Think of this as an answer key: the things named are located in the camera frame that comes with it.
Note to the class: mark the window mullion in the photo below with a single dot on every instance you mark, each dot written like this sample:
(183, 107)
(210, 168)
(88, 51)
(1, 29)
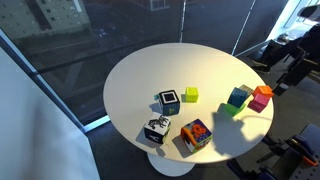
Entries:
(244, 25)
(182, 20)

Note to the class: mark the black white zebra soft cube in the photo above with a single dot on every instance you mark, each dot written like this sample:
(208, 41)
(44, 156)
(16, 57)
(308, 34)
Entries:
(157, 128)

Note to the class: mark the orange rubber block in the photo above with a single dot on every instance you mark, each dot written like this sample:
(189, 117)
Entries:
(263, 90)

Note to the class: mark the beige apartment building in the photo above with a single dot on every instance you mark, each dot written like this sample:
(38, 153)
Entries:
(50, 16)

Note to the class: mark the blue clamp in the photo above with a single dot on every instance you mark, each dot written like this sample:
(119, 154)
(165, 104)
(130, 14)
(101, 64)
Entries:
(305, 140)

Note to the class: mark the light window sill frame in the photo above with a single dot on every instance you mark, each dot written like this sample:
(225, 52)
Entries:
(96, 122)

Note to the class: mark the yellow-green rubber block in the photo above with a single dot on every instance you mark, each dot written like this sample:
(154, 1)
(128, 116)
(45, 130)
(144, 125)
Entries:
(191, 95)

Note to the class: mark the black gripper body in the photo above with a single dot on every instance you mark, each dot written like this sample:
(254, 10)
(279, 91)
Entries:
(298, 68)

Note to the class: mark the green rubber block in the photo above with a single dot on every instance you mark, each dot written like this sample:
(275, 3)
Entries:
(233, 110)

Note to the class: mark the navy soft cube square print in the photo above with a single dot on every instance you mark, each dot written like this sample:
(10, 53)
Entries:
(170, 103)

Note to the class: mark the pink rubber block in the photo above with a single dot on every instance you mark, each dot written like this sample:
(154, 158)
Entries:
(258, 103)

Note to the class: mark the white table pedestal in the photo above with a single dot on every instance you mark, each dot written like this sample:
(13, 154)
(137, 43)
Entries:
(170, 166)

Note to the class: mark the colourful orange purple soft cube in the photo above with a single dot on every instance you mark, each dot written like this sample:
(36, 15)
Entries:
(196, 135)

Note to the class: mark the blue rubber block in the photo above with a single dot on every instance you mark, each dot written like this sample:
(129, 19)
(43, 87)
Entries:
(237, 98)

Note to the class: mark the grey rubber block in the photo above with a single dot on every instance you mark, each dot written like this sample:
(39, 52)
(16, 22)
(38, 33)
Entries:
(247, 89)

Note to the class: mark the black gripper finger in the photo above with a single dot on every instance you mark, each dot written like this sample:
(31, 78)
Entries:
(281, 88)

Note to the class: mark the black clamp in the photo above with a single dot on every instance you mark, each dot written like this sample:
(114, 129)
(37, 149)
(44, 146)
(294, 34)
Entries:
(275, 148)

